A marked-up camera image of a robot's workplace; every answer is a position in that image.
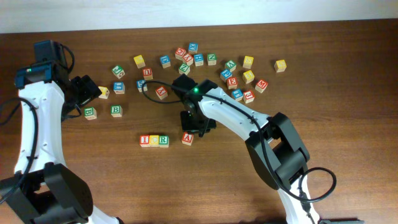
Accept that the blue block 5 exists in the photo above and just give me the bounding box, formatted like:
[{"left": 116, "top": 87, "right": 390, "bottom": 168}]
[{"left": 136, "top": 80, "right": 148, "bottom": 92}]

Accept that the blue block H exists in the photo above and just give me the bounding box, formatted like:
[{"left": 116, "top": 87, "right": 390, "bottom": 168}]
[{"left": 193, "top": 54, "right": 204, "bottom": 67}]

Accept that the red block M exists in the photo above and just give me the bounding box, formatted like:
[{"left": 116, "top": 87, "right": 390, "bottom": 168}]
[{"left": 255, "top": 80, "right": 268, "bottom": 93}]

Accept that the green block J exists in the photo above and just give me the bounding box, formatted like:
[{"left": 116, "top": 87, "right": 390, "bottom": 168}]
[{"left": 111, "top": 65, "right": 126, "bottom": 79}]

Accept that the red block A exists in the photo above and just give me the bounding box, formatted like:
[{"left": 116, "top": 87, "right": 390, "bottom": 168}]
[{"left": 181, "top": 132, "right": 193, "bottom": 146}]

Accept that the red block I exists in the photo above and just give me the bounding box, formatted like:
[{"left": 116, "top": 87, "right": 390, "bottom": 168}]
[{"left": 139, "top": 135, "right": 150, "bottom": 147}]

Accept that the red block C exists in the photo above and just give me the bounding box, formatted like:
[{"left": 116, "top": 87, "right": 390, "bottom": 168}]
[{"left": 175, "top": 47, "right": 187, "bottom": 60}]

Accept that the red block U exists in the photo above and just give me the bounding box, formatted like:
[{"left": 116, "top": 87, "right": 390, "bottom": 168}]
[{"left": 142, "top": 68, "right": 153, "bottom": 80}]

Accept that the green block R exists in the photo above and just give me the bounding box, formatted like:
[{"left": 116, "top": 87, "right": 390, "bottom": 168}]
[{"left": 159, "top": 136, "right": 170, "bottom": 147}]

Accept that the green block V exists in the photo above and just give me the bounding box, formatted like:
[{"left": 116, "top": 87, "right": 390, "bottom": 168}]
[{"left": 224, "top": 60, "right": 236, "bottom": 72}]

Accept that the green block B left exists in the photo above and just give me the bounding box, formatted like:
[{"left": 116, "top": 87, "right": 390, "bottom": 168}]
[{"left": 84, "top": 107, "right": 97, "bottom": 120}]

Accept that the blue block bottom right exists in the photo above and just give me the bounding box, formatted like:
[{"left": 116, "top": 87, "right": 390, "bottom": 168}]
[{"left": 231, "top": 89, "right": 243, "bottom": 101}]

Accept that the green block Z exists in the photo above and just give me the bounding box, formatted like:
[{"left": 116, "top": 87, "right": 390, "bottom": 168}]
[{"left": 178, "top": 63, "right": 190, "bottom": 75}]

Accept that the blue block P right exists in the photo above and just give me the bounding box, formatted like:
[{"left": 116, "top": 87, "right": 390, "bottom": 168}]
[{"left": 220, "top": 69, "right": 233, "bottom": 82}]

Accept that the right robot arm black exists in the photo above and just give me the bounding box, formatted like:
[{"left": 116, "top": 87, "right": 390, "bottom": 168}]
[{"left": 172, "top": 75, "right": 320, "bottom": 223}]

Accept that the green block B right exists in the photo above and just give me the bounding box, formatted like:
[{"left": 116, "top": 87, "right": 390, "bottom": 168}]
[{"left": 111, "top": 105, "right": 123, "bottom": 118}]

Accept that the blue block D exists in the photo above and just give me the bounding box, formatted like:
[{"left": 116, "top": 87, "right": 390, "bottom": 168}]
[{"left": 160, "top": 55, "right": 171, "bottom": 68}]

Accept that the green block N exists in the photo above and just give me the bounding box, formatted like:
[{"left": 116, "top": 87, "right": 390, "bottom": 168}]
[{"left": 207, "top": 54, "right": 217, "bottom": 66}]

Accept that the red block K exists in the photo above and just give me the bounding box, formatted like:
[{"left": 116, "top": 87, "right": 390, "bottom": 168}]
[{"left": 155, "top": 86, "right": 168, "bottom": 100}]

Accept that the blue block left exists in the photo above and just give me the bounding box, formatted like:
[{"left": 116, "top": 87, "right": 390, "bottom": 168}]
[{"left": 113, "top": 82, "right": 126, "bottom": 94}]

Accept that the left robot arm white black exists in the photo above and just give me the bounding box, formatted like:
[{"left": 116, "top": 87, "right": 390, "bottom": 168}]
[{"left": 1, "top": 60, "right": 122, "bottom": 223}]

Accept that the yellow block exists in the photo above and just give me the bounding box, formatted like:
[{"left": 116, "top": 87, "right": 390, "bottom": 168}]
[
  {"left": 274, "top": 60, "right": 287, "bottom": 73},
  {"left": 149, "top": 135, "right": 159, "bottom": 147},
  {"left": 243, "top": 70, "right": 255, "bottom": 84},
  {"left": 98, "top": 86, "right": 110, "bottom": 99},
  {"left": 133, "top": 55, "right": 146, "bottom": 68},
  {"left": 243, "top": 56, "right": 254, "bottom": 69}
]

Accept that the green block b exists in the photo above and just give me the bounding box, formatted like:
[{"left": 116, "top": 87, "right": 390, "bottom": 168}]
[
  {"left": 84, "top": 107, "right": 97, "bottom": 120},
  {"left": 111, "top": 105, "right": 123, "bottom": 118}
]

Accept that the red block E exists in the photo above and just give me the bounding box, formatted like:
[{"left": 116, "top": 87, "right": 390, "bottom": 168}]
[{"left": 226, "top": 77, "right": 238, "bottom": 90}]

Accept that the blue block X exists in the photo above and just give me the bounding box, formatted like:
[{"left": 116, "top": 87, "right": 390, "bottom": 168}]
[{"left": 188, "top": 42, "right": 198, "bottom": 54}]

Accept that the red block 3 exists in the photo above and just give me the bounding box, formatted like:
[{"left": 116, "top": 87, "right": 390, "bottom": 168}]
[{"left": 243, "top": 90, "right": 255, "bottom": 103}]

